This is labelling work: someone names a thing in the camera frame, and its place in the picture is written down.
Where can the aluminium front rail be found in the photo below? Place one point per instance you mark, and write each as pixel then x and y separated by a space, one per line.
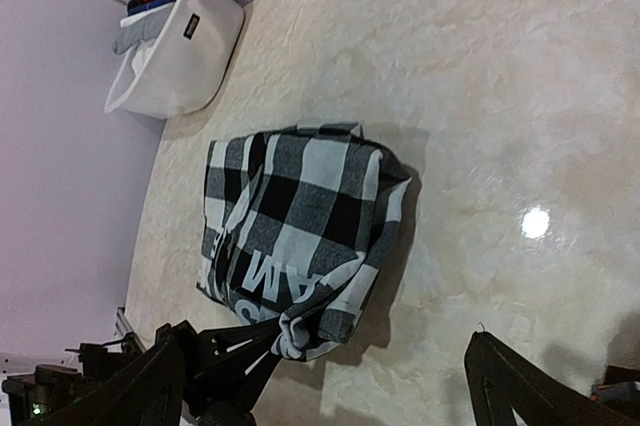
pixel 125 334

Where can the white cloth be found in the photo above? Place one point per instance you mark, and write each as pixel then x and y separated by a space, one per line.
pixel 141 55

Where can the white laundry basket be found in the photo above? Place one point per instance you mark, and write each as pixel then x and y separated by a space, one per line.
pixel 188 63

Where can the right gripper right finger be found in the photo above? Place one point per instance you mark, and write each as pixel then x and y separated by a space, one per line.
pixel 504 386

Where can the black white plaid shirt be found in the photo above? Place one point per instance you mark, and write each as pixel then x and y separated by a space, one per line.
pixel 297 224

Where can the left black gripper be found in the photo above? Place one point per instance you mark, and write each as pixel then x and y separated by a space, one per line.
pixel 226 369

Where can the grey cloth in basket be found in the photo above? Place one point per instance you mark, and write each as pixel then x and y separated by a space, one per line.
pixel 144 26

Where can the folded black garment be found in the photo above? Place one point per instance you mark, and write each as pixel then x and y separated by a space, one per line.
pixel 619 385

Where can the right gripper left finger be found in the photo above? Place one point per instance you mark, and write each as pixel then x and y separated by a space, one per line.
pixel 120 389

